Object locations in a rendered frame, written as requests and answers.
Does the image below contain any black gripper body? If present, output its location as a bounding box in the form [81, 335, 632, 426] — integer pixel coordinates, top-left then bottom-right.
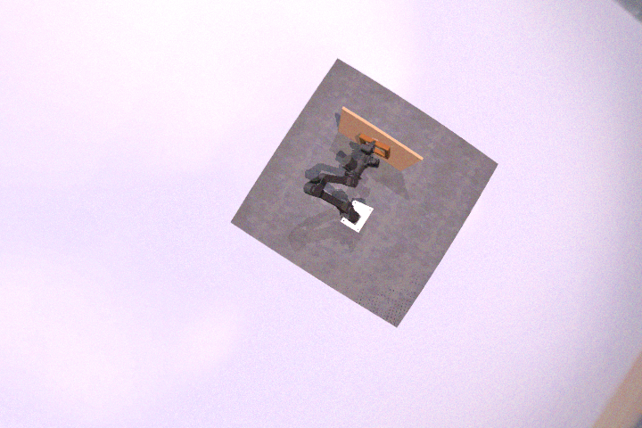
[357, 144, 373, 169]

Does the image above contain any brown picture frame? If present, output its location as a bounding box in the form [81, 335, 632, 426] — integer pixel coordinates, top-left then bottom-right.
[359, 134, 391, 160]

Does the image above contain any brown flat board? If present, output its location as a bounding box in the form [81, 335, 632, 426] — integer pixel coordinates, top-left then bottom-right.
[338, 107, 423, 171]

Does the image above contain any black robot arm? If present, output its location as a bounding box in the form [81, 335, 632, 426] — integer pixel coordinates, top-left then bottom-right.
[303, 156, 379, 225]

